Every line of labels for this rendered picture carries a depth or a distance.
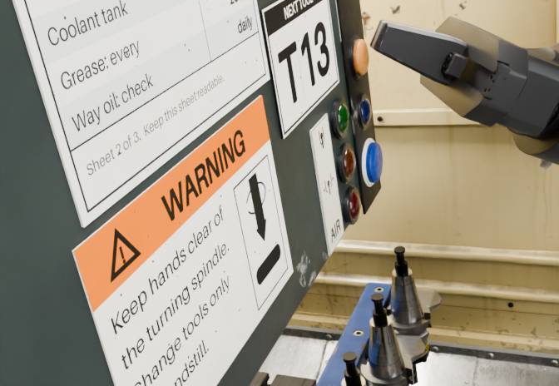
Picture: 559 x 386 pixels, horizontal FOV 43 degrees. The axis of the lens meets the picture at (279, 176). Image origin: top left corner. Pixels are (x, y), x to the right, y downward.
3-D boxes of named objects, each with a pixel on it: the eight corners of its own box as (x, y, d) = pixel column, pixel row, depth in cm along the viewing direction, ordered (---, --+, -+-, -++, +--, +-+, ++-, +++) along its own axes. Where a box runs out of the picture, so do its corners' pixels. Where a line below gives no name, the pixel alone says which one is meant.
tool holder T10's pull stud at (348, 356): (350, 375, 77) (346, 348, 75) (363, 379, 76) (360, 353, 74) (342, 385, 76) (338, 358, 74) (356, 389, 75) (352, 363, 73)
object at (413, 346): (428, 340, 93) (428, 335, 93) (420, 366, 89) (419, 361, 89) (377, 334, 96) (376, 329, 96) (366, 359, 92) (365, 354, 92)
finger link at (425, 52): (386, 12, 48) (465, 42, 50) (368, 56, 49) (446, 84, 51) (393, 16, 47) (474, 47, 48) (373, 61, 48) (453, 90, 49)
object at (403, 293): (394, 303, 99) (389, 262, 97) (426, 306, 97) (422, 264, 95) (386, 322, 96) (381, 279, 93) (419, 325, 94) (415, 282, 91)
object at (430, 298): (444, 293, 102) (444, 289, 102) (437, 314, 98) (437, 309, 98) (397, 289, 105) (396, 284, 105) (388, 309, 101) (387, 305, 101)
